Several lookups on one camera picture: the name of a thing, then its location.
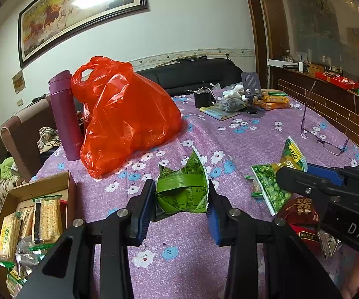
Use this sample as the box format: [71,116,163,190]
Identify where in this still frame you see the purple-framed eyeglasses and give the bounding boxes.
[301,81,356,155]

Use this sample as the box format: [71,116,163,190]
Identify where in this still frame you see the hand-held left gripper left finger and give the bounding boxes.
[16,178,156,299]

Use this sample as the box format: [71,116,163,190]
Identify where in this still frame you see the dark green pea packet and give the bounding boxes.
[250,163,292,216]

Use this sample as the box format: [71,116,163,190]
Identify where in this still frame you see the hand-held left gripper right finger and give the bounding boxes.
[207,181,344,299]

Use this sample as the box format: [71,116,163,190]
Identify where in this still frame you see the red tray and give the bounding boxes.
[315,72,359,89]

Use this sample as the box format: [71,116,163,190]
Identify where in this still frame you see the brown wooden door frame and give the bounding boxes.
[242,0,273,88]

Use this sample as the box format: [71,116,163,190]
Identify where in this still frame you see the orange biscuit packet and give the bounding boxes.
[255,101,292,111]

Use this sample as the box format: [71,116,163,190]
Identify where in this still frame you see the brown armchair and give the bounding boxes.
[0,95,58,183]

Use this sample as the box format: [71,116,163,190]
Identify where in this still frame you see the clear bag of dark bits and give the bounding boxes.
[218,97,245,113]

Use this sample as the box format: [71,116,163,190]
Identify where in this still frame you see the glass display cabinet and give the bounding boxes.
[279,0,359,78]

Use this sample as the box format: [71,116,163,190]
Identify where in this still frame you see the purple floral tablecloth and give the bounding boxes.
[30,87,359,299]

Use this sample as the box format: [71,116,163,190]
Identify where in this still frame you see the checkered cloth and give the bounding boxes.
[37,127,62,154]

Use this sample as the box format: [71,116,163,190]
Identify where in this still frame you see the wooden sideboard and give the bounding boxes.
[267,59,359,153]

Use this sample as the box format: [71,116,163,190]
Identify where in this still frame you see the white cloth gloves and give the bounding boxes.
[223,83,245,100]

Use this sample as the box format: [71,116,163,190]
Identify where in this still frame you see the green biscuit packet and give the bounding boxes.
[260,89,287,98]

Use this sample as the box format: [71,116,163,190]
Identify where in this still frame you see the small beige snack packet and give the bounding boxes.
[251,177,262,198]

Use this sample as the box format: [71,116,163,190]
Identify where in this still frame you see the orange plastic bag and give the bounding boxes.
[71,56,183,179]

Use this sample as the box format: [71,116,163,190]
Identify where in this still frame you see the yellow green pea packet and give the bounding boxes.
[278,136,308,172]

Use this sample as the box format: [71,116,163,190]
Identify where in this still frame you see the pale cracker packet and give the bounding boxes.
[0,212,21,264]

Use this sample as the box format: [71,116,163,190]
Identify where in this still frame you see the cardboard box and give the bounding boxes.
[0,171,77,298]

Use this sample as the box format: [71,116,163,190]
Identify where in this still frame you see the yellow wall notice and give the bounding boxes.
[12,69,27,94]

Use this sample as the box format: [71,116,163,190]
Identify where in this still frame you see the yellow biscuit packet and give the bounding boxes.
[262,96,290,104]

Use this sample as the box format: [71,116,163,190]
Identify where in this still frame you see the green snack packet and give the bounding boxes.
[156,145,212,215]

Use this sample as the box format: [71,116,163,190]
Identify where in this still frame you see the green cloth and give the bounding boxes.
[0,157,18,178]

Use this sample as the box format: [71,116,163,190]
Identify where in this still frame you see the green-ended cracker packet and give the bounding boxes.
[33,195,63,243]

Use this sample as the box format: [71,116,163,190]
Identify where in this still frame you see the framed horse painting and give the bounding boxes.
[18,0,149,69]

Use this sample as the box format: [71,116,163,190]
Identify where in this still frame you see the patterned blanket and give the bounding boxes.
[0,174,21,200]

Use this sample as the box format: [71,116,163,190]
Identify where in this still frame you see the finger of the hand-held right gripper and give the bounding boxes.
[306,163,359,187]
[275,166,344,208]

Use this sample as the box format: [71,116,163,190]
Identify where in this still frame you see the person's right hand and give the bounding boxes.
[342,255,359,299]

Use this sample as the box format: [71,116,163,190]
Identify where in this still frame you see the brown red snack packet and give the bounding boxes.
[277,197,320,226]

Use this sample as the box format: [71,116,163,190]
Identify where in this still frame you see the grey phone stand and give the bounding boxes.
[241,72,265,119]

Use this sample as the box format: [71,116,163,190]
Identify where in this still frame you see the small black box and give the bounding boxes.
[194,89,215,109]

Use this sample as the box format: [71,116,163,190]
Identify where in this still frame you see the white flat device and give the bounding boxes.
[268,59,305,69]

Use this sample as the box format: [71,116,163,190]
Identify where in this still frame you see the black sofa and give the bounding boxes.
[137,59,245,98]

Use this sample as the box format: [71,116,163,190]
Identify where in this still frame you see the purple thermos bottle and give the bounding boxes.
[48,71,85,161]

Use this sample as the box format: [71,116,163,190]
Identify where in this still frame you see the printed booklet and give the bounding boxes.
[200,104,240,121]

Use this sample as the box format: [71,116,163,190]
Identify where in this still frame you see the bright red snack packet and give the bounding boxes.
[292,224,322,250]

